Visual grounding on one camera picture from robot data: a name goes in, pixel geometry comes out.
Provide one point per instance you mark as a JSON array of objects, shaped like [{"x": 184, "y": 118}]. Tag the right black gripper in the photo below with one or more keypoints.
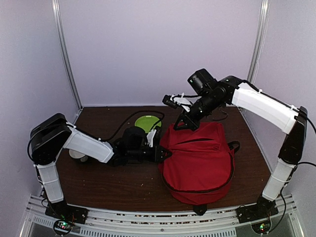
[{"x": 190, "y": 123}]

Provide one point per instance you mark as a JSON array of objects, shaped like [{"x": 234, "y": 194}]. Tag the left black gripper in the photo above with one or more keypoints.
[{"x": 157, "y": 156}]

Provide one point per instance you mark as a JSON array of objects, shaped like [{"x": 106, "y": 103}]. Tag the red backpack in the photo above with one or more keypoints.
[{"x": 202, "y": 164}]

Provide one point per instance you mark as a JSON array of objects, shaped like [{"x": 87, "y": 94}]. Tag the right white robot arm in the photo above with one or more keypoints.
[{"x": 290, "y": 120}]

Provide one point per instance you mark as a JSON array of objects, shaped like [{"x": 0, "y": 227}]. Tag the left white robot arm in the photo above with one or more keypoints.
[{"x": 48, "y": 139}]

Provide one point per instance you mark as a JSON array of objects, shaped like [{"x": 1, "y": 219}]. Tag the green plate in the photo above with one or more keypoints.
[{"x": 148, "y": 122}]

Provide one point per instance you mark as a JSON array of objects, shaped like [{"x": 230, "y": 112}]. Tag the white and black bowl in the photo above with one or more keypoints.
[{"x": 78, "y": 157}]

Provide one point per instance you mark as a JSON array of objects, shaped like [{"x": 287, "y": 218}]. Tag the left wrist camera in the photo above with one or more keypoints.
[{"x": 153, "y": 137}]

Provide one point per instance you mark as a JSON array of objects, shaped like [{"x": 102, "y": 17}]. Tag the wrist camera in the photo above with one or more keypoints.
[
  {"x": 175, "y": 101},
  {"x": 153, "y": 137}
]

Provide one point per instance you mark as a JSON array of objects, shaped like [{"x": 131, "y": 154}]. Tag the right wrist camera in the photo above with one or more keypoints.
[{"x": 175, "y": 101}]

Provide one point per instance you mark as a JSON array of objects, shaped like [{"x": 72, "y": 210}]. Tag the front aluminium rail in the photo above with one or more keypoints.
[{"x": 219, "y": 222}]

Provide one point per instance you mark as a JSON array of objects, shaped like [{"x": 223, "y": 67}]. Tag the right aluminium frame post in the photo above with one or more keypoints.
[{"x": 259, "y": 41}]

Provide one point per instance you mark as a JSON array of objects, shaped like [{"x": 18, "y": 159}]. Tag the aluminium frame post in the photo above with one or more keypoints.
[
  {"x": 259, "y": 41},
  {"x": 64, "y": 51}
]

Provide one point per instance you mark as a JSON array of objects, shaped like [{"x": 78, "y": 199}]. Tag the left aluminium frame post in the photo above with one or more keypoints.
[{"x": 64, "y": 51}]

